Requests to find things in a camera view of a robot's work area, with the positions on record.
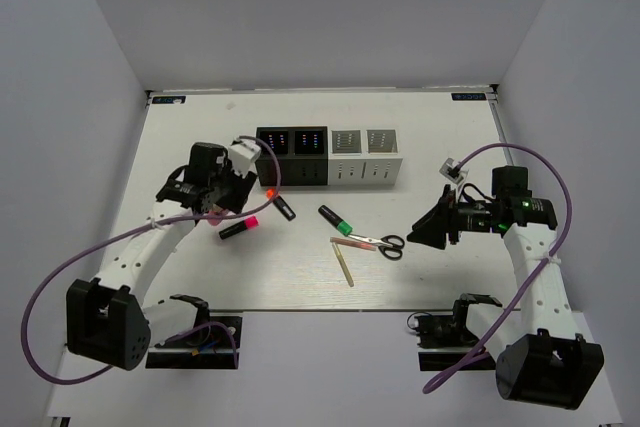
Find black double pen holder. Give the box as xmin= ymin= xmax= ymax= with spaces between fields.
xmin=256 ymin=126 xmax=328 ymax=187

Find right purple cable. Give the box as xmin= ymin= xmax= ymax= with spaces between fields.
xmin=422 ymin=143 xmax=573 ymax=397

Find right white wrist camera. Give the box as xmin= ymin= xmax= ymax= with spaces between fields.
xmin=439 ymin=158 xmax=468 ymax=187

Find black handled scissors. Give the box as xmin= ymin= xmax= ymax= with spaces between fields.
xmin=349 ymin=234 xmax=405 ymax=261

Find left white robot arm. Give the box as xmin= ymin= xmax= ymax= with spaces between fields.
xmin=66 ymin=139 xmax=261 ymax=370

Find slim orange pen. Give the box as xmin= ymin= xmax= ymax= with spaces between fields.
xmin=330 ymin=237 xmax=376 ymax=251

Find green cap black highlighter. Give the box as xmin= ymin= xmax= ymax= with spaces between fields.
xmin=318 ymin=205 xmax=353 ymax=236

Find slim yellow pen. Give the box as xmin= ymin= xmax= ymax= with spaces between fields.
xmin=331 ymin=242 xmax=355 ymax=288

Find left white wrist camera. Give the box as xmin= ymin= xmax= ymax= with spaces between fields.
xmin=227 ymin=138 xmax=261 ymax=178

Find pink cap black highlighter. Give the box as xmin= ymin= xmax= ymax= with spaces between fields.
xmin=218 ymin=216 xmax=259 ymax=240

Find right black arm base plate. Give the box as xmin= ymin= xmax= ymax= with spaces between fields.
xmin=406 ymin=311 xmax=478 ymax=373

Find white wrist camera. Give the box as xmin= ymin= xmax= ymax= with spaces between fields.
xmin=439 ymin=158 xmax=468 ymax=187
xmin=227 ymin=138 xmax=261 ymax=178

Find white double pen holder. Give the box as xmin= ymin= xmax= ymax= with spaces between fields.
xmin=328 ymin=129 xmax=403 ymax=187

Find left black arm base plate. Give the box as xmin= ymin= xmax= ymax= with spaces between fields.
xmin=145 ymin=315 xmax=243 ymax=370

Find orange cap black highlighter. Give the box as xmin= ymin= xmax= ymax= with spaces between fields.
xmin=266 ymin=189 xmax=296 ymax=221

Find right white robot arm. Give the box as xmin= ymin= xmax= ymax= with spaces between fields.
xmin=407 ymin=166 xmax=604 ymax=410

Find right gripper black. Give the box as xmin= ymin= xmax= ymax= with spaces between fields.
xmin=407 ymin=184 xmax=500 ymax=249

